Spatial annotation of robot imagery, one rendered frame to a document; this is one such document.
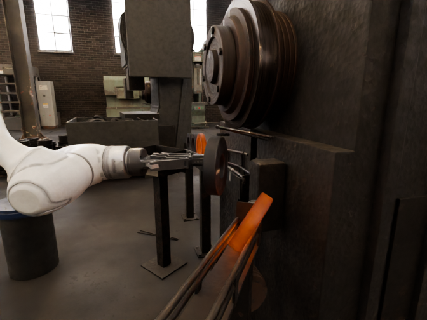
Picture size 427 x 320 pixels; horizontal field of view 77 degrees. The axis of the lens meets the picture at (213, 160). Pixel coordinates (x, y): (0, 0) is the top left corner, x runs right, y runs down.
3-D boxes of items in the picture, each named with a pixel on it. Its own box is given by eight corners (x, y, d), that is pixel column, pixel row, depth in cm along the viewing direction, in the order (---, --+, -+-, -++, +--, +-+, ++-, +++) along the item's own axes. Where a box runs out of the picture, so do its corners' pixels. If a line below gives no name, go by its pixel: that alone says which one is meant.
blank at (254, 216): (237, 253, 71) (227, 245, 72) (268, 205, 75) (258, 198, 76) (240, 253, 57) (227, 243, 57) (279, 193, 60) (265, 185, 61)
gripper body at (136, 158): (137, 171, 78) (168, 170, 77) (126, 180, 69) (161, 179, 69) (134, 145, 76) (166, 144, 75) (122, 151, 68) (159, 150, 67)
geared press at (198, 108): (203, 122, 1119) (202, 48, 1054) (217, 128, 917) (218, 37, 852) (175, 123, 1088) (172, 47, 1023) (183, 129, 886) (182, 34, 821)
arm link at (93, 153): (120, 174, 80) (100, 192, 67) (69, 176, 81) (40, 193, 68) (114, 139, 77) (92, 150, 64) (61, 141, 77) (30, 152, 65)
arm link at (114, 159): (105, 183, 70) (127, 183, 69) (100, 149, 68) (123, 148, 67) (119, 174, 78) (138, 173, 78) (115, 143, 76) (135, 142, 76)
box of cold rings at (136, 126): (152, 163, 423) (150, 112, 406) (161, 177, 347) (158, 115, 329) (80, 169, 389) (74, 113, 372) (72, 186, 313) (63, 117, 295)
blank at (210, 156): (228, 185, 80) (217, 184, 80) (227, 133, 76) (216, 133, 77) (216, 205, 65) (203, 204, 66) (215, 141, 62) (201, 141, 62)
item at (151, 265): (161, 249, 183) (155, 144, 167) (189, 263, 166) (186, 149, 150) (135, 263, 167) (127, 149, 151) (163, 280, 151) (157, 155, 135)
